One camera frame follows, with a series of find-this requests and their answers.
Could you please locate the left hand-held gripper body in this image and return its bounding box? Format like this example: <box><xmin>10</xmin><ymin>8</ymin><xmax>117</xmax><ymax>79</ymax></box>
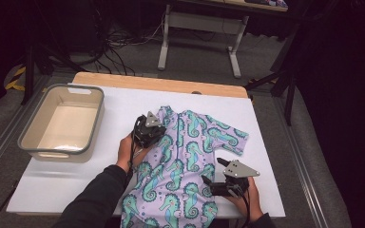
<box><xmin>132</xmin><ymin>110</ymin><xmax>168</xmax><ymax>149</ymax></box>

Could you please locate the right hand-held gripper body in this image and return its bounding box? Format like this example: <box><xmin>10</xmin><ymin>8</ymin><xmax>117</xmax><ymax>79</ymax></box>
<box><xmin>208</xmin><ymin>160</ymin><xmax>261</xmax><ymax>199</ymax></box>

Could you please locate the purple seahorse print swimsuit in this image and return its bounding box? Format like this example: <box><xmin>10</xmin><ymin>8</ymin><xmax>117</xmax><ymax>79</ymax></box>
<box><xmin>120</xmin><ymin>104</ymin><xmax>250</xmax><ymax>228</ymax></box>

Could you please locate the beige plastic basket grey rim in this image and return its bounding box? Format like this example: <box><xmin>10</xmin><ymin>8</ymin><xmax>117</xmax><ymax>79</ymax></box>
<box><xmin>17</xmin><ymin>83</ymin><xmax>106</xmax><ymax>164</ymax></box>

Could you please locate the person's left hand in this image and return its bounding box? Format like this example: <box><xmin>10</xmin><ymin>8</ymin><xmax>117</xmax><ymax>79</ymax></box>
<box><xmin>115</xmin><ymin>132</ymin><xmax>153</xmax><ymax>175</ymax></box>

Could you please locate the person's right hand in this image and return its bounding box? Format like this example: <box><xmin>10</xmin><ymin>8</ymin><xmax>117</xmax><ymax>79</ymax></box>
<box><xmin>226</xmin><ymin>176</ymin><xmax>264</xmax><ymax>222</ymax></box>

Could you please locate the light wooden table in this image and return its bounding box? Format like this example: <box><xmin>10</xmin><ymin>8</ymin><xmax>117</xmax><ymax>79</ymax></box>
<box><xmin>71</xmin><ymin>71</ymin><xmax>250</xmax><ymax>99</ymax></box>

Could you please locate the white board table cover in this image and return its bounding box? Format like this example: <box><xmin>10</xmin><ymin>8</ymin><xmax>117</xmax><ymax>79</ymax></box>
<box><xmin>6</xmin><ymin>84</ymin><xmax>286</xmax><ymax>219</ymax></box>

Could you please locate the black metal stand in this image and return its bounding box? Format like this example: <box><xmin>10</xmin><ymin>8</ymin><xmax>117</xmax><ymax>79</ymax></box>
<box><xmin>243</xmin><ymin>28</ymin><xmax>300</xmax><ymax>126</ymax></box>
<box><xmin>20</xmin><ymin>44</ymin><xmax>86</xmax><ymax>105</ymax></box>

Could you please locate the yellow black hazard tape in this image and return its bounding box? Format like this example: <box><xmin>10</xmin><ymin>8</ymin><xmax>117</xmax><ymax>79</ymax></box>
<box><xmin>5</xmin><ymin>66</ymin><xmax>27</xmax><ymax>92</ymax></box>

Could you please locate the colourful cloth on desk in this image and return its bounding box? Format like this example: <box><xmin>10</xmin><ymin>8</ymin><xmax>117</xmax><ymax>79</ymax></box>
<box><xmin>244</xmin><ymin>0</ymin><xmax>289</xmax><ymax>9</ymax></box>

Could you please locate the left hand-held gripper black cable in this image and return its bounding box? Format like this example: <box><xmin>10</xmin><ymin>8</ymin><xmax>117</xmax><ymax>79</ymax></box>
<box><xmin>125</xmin><ymin>134</ymin><xmax>141</xmax><ymax>189</ymax></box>

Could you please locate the hand-held gripper black cable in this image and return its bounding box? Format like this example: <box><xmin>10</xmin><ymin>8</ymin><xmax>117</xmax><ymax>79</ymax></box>
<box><xmin>231</xmin><ymin>186</ymin><xmax>252</xmax><ymax>228</ymax></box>
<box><xmin>125</xmin><ymin>134</ymin><xmax>141</xmax><ymax>189</ymax></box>

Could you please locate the right hand-held gripper black cable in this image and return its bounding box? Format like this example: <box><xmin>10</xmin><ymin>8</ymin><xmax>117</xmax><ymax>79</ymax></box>
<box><xmin>231</xmin><ymin>186</ymin><xmax>252</xmax><ymax>228</ymax></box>

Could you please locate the aluminium floor rail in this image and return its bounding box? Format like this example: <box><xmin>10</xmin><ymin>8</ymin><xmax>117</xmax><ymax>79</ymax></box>
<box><xmin>0</xmin><ymin>75</ymin><xmax>50</xmax><ymax>188</ymax></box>
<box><xmin>272</xmin><ymin>96</ymin><xmax>329</xmax><ymax>228</ymax></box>

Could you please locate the tangle of black floor cables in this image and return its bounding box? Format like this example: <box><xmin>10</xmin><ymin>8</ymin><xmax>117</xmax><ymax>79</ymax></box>
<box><xmin>85</xmin><ymin>6</ymin><xmax>172</xmax><ymax>77</ymax></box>

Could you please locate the thin black floor cable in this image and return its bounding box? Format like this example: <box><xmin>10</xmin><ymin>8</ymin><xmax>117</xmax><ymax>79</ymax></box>
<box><xmin>0</xmin><ymin>180</ymin><xmax>19</xmax><ymax>228</ymax></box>

